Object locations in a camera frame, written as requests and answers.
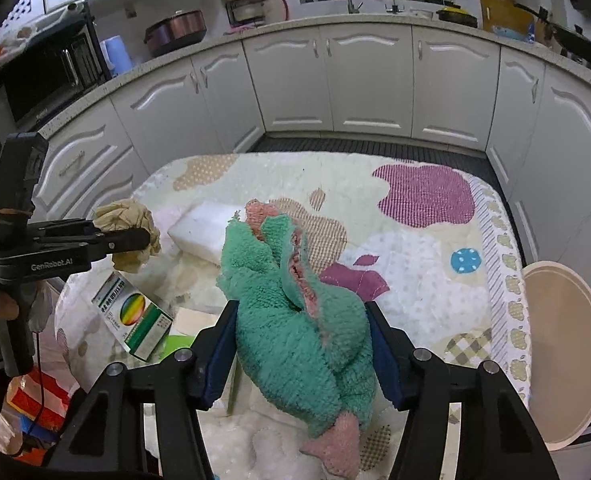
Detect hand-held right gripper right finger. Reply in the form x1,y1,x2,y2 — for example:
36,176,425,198
364,300,561,480

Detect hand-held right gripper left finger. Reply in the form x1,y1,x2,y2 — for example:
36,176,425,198
42,299,239,480

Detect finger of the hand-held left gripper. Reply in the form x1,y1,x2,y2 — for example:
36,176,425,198
89,226,152,257

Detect brown paper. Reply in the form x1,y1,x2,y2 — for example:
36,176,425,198
92,199,162,275

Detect green plush dinosaur toy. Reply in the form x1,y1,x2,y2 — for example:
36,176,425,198
216,199,379,478

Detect person's left hand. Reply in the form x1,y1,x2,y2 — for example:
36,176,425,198
0,287,23,321

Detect white foam block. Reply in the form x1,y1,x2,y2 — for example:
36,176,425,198
168,200,241,266

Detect green white medicine box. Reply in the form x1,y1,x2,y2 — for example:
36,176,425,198
91,270,174,362

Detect apple-print quilted mat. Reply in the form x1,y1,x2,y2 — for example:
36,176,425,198
55,152,533,480

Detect colourful plastic bag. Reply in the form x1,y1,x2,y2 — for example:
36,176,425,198
0,370,82,457

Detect white base cabinets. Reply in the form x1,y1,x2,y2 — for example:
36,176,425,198
485,45,591,266
25,42,266,231
242,22,501,153

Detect beige plastic bin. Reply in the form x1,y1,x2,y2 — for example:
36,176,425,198
520,260,591,453

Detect black microwave oven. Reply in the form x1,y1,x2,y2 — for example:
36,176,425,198
0,2,113,161
0,32,101,133

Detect light blue cup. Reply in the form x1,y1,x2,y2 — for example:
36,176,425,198
100,35,133,78

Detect brown rice cooker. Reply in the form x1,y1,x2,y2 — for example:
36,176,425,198
144,9,208,58

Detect cling film rolls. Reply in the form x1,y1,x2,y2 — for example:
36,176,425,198
35,2,83,26

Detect black pot with yellow lid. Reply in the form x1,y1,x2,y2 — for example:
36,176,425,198
435,4,479,27

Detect wooden cutting board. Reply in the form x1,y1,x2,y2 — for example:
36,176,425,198
479,0,535,36

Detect black wok with lid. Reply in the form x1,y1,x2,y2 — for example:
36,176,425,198
514,2,591,70

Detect black cable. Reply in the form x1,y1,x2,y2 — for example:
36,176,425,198
22,327,44,441

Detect white pot on wire stand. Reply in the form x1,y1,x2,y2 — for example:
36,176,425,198
225,0,268,26

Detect red hose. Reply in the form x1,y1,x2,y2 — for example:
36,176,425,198
262,0,288,23

